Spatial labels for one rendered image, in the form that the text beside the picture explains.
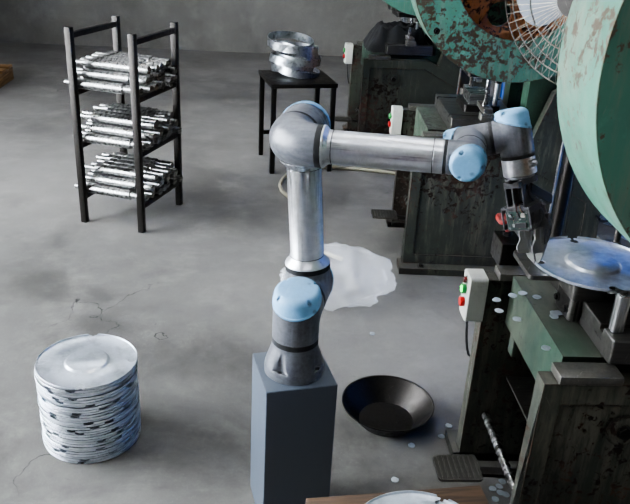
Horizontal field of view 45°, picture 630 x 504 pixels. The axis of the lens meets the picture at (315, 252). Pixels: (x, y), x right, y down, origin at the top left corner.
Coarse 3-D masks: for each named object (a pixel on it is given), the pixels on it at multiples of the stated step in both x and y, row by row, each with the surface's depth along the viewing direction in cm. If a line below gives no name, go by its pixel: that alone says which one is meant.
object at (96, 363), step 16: (80, 336) 235; (96, 336) 235; (112, 336) 235; (48, 352) 226; (64, 352) 226; (80, 352) 226; (96, 352) 226; (112, 352) 228; (128, 352) 228; (48, 368) 219; (64, 368) 219; (80, 368) 218; (96, 368) 219; (112, 368) 220; (128, 368) 221; (48, 384) 211; (64, 384) 212; (96, 384) 213
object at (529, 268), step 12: (516, 252) 183; (528, 264) 177; (528, 276) 173; (540, 276) 172; (564, 288) 182; (576, 288) 176; (564, 300) 182; (576, 300) 178; (588, 300) 178; (600, 300) 178; (564, 312) 182; (576, 312) 179
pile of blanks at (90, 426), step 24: (120, 384) 216; (48, 408) 216; (72, 408) 214; (96, 408) 214; (120, 408) 219; (48, 432) 221; (72, 432) 217; (96, 432) 217; (120, 432) 224; (72, 456) 220; (96, 456) 221
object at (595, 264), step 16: (560, 240) 191; (576, 240) 192; (592, 240) 192; (544, 256) 181; (560, 256) 182; (576, 256) 181; (592, 256) 181; (608, 256) 182; (624, 256) 184; (560, 272) 174; (576, 272) 174; (592, 272) 174; (608, 272) 174; (624, 272) 176; (592, 288) 167; (608, 288) 168; (624, 288) 168
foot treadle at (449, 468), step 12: (444, 456) 208; (456, 456) 208; (468, 456) 208; (444, 468) 203; (456, 468) 203; (468, 468) 204; (480, 468) 205; (492, 468) 206; (516, 468) 207; (444, 480) 200; (456, 480) 200; (468, 480) 200; (480, 480) 200
